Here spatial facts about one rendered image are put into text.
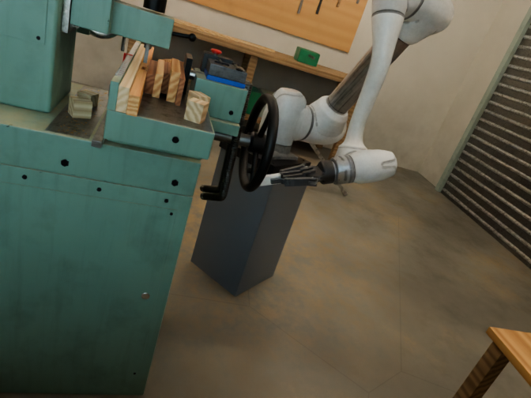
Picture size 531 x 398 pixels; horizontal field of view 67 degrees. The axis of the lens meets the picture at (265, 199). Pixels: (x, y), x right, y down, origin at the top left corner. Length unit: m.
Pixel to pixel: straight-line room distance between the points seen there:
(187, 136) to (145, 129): 0.08
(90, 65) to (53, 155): 3.60
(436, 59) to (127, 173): 4.34
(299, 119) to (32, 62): 1.00
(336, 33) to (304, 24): 0.34
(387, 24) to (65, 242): 1.09
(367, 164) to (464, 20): 3.89
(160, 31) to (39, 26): 0.25
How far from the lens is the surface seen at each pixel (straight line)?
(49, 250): 1.08
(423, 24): 1.52
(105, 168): 0.95
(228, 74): 1.06
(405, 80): 4.86
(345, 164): 1.26
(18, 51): 1.04
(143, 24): 1.06
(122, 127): 0.83
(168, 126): 0.83
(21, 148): 0.98
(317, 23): 4.43
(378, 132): 4.90
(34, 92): 1.05
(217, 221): 1.79
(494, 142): 4.43
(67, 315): 1.20
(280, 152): 1.67
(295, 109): 1.64
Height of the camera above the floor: 1.14
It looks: 24 degrees down
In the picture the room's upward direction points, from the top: 19 degrees clockwise
